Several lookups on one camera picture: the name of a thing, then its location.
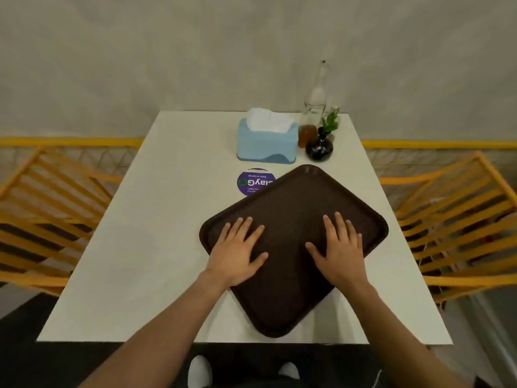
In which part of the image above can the person's left hand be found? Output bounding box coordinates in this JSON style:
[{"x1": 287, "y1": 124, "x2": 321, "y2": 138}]
[{"x1": 205, "y1": 216, "x2": 269, "y2": 288}]

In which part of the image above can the person's right hand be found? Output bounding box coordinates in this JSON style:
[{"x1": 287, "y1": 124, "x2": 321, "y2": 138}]
[{"x1": 305, "y1": 212, "x2": 370, "y2": 292}]

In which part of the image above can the person's left forearm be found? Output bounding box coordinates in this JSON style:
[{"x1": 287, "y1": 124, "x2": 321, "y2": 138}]
[{"x1": 79, "y1": 271, "x2": 232, "y2": 388}]

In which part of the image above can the person's right forearm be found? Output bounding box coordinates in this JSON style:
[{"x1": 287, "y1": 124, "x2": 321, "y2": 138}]
[{"x1": 343, "y1": 280, "x2": 470, "y2": 388}]

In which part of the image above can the round purple sticker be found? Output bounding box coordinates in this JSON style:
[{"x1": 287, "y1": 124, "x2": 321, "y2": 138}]
[{"x1": 237, "y1": 168, "x2": 277, "y2": 197}]

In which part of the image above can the dark brown plastic tray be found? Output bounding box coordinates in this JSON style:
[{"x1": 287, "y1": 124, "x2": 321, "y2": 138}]
[{"x1": 199, "y1": 164, "x2": 389, "y2": 338}]

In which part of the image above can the black round vase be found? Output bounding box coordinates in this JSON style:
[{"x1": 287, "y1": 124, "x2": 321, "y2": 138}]
[{"x1": 305, "y1": 127, "x2": 334, "y2": 161}]

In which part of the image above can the light blue tissue box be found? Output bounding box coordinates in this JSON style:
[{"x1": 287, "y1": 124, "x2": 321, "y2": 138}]
[{"x1": 236, "y1": 118, "x2": 299, "y2": 165}]

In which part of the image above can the small jar of brown liquid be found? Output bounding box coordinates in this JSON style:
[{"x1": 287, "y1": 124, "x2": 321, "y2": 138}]
[{"x1": 298, "y1": 114, "x2": 320, "y2": 149}]

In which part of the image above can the yellow slatted chair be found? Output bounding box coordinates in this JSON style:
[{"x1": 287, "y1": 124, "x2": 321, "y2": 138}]
[
  {"x1": 0, "y1": 147, "x2": 124, "y2": 298},
  {"x1": 379, "y1": 151, "x2": 517, "y2": 304}
]

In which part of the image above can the small green plant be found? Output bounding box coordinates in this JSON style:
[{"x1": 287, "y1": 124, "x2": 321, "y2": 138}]
[{"x1": 321, "y1": 107, "x2": 341, "y2": 134}]

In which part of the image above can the white tissue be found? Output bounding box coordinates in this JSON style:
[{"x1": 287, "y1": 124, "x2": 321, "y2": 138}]
[{"x1": 246, "y1": 108, "x2": 295, "y2": 134}]

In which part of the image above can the person's white right shoe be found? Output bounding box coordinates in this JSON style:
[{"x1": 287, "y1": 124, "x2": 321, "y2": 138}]
[{"x1": 278, "y1": 362, "x2": 301, "y2": 380}]

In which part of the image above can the person's white shoe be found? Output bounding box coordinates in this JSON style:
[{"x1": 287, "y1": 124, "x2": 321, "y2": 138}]
[
  {"x1": 278, "y1": 362, "x2": 301, "y2": 380},
  {"x1": 187, "y1": 355, "x2": 213, "y2": 388}
]

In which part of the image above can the person's white left shoe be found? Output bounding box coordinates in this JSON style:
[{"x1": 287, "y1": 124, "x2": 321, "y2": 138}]
[{"x1": 187, "y1": 355, "x2": 213, "y2": 388}]

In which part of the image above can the clear glass bottle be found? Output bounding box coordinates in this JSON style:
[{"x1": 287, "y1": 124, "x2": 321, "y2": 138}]
[{"x1": 304, "y1": 60, "x2": 330, "y2": 126}]

